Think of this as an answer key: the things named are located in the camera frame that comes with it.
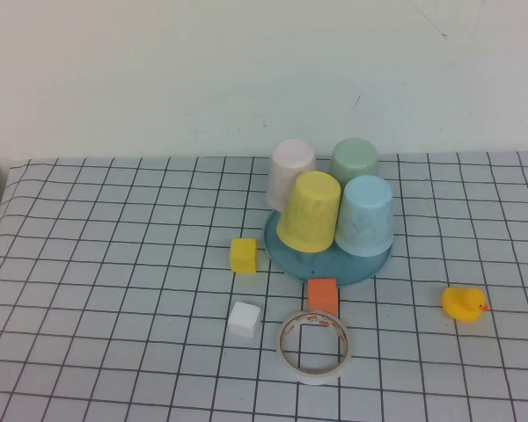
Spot yellow rubber duck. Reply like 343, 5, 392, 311
441, 286, 489, 325

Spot yellow foam cube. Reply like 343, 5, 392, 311
230, 237, 259, 276

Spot pale pink plastic cup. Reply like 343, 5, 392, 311
266, 138, 317, 212

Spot white foam cube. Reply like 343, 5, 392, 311
227, 301, 262, 338

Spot light blue plastic cup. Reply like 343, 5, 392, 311
334, 175, 395, 258

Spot grey checkered tablecloth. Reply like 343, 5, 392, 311
0, 151, 528, 422

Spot blue cup stand tray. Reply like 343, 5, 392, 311
262, 206, 392, 287

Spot orange foam cube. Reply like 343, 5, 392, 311
307, 277, 339, 317

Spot pale green plastic cup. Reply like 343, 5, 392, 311
328, 137, 381, 188

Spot clear adhesive tape roll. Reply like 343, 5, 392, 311
275, 309, 352, 386

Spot yellow plastic cup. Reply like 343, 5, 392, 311
275, 171, 342, 254

